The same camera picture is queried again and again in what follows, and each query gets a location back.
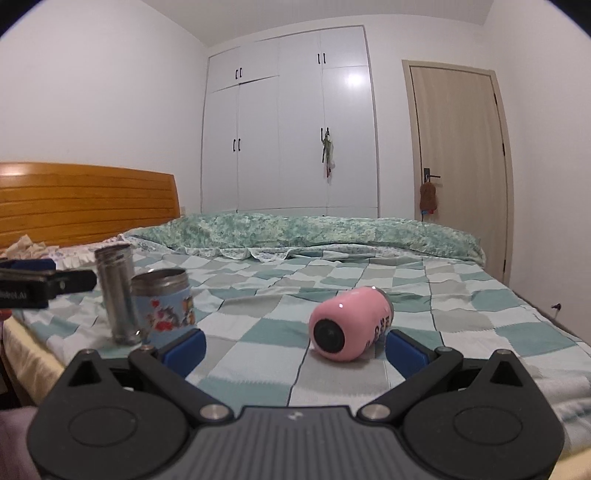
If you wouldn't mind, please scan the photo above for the person's purple clothing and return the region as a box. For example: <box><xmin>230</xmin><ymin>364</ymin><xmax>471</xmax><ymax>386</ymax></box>
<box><xmin>0</xmin><ymin>406</ymin><xmax>43</xmax><ymax>480</ymax></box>

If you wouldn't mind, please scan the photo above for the green floral quilt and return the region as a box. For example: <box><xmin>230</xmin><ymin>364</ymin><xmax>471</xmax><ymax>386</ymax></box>
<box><xmin>122</xmin><ymin>212</ymin><xmax>486</xmax><ymax>266</ymax></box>

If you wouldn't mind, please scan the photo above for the white wardrobe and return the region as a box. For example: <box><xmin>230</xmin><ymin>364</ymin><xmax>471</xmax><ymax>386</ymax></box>
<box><xmin>201</xmin><ymin>25</ymin><xmax>380</xmax><ymax>219</ymax></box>

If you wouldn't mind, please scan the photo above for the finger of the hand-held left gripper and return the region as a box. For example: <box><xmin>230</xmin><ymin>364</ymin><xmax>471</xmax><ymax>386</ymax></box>
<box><xmin>0</xmin><ymin>270</ymin><xmax>98</xmax><ymax>296</ymax></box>
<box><xmin>0</xmin><ymin>258</ymin><xmax>57</xmax><ymax>274</ymax></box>

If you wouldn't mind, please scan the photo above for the stainless steel cylinder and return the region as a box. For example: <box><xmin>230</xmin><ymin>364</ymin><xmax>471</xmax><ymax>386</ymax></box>
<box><xmin>95</xmin><ymin>244</ymin><xmax>143</xmax><ymax>346</ymax></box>

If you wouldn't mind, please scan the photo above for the wooden headboard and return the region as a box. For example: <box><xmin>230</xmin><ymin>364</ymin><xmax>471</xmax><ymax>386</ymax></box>
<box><xmin>0</xmin><ymin>161</ymin><xmax>181</xmax><ymax>254</ymax></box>

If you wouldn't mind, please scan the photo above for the hanging ornament on wardrobe handle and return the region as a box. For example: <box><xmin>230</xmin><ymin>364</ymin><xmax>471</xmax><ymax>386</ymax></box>
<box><xmin>320</xmin><ymin>131</ymin><xmax>337</xmax><ymax>179</ymax></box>

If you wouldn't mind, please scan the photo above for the brown hanging pouch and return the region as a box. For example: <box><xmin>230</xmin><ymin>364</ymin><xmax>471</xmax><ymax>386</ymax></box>
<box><xmin>419</xmin><ymin>181</ymin><xmax>439</xmax><ymax>216</ymax></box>

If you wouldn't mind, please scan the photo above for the beige door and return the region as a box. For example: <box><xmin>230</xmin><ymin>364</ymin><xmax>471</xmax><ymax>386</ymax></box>
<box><xmin>402</xmin><ymin>59</ymin><xmax>515</xmax><ymax>288</ymax></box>

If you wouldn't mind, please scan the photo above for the pink bottle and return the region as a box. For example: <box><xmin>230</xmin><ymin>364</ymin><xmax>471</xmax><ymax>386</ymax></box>
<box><xmin>308</xmin><ymin>286</ymin><xmax>394</xmax><ymax>362</ymax></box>

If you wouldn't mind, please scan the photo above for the frilly floral pillow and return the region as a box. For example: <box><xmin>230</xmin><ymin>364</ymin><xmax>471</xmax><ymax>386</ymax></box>
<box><xmin>0</xmin><ymin>234</ymin><xmax>126</xmax><ymax>269</ymax></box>

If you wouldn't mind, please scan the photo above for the beige mattress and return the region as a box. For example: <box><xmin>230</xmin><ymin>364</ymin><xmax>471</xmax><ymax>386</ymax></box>
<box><xmin>2</xmin><ymin>316</ymin><xmax>66</xmax><ymax>386</ymax></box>

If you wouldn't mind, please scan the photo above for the blue printed steel-rim cup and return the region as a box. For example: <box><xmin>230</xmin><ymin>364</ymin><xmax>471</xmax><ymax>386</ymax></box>
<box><xmin>130</xmin><ymin>269</ymin><xmax>197</xmax><ymax>350</ymax></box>

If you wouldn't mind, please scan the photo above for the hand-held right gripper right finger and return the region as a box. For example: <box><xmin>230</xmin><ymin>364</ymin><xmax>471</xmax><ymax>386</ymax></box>
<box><xmin>360</xmin><ymin>330</ymin><xmax>536</xmax><ymax>423</ymax></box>

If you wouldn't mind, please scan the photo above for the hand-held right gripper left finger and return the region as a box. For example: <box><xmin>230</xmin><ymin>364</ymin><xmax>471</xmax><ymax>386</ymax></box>
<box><xmin>60</xmin><ymin>330</ymin><xmax>230</xmax><ymax>423</ymax></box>

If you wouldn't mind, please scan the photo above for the checkered bed sheet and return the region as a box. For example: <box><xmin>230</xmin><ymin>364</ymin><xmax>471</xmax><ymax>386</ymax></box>
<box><xmin>18</xmin><ymin>251</ymin><xmax>591</xmax><ymax>418</ymax></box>

